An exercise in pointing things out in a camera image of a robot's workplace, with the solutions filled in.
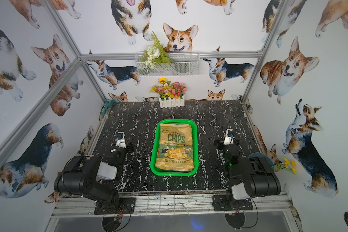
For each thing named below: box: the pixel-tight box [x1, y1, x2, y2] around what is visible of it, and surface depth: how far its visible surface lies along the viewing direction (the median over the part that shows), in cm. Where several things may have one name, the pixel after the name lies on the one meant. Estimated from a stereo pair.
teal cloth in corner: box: [102, 98, 117, 116], surface depth 123 cm
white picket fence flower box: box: [158, 94, 186, 109], surface depth 119 cm
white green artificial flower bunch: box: [140, 31, 172, 70], surface depth 82 cm
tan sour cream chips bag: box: [155, 123, 195, 173], surface depth 87 cm
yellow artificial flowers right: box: [271, 157, 297, 175], surface depth 72 cm
